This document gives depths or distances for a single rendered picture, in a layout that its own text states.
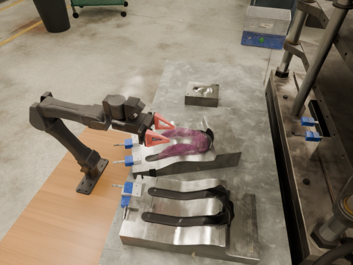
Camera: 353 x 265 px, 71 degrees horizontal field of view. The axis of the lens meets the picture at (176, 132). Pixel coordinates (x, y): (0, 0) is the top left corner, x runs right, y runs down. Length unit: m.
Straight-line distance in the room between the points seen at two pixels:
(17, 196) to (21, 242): 1.23
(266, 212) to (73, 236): 0.79
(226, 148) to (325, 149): 0.48
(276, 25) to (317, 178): 2.90
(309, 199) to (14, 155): 2.38
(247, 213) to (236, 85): 0.95
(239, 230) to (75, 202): 0.69
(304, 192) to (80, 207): 0.99
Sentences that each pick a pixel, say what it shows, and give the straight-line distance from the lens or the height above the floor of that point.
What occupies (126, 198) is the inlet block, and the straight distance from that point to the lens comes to 1.10.
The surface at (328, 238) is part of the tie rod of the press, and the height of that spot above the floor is 0.84.
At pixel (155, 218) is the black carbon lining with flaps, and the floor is 0.88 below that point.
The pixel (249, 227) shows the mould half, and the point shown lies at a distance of 1.04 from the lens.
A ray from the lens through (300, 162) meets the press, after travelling 1.40.
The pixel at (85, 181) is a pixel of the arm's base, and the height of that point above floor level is 0.81.
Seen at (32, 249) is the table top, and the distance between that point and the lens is 1.18.
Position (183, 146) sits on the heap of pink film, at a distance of 1.13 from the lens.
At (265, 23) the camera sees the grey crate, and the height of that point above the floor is 0.35.
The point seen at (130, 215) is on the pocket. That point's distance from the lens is 1.04.
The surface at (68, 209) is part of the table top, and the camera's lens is 1.20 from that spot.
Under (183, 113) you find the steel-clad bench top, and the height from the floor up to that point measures 0.80.
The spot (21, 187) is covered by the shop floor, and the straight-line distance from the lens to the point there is 2.45.
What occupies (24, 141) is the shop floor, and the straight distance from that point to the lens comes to 2.81.
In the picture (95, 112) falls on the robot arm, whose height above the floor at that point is 1.23.
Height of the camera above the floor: 1.78
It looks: 46 degrees down
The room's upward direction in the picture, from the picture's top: straight up
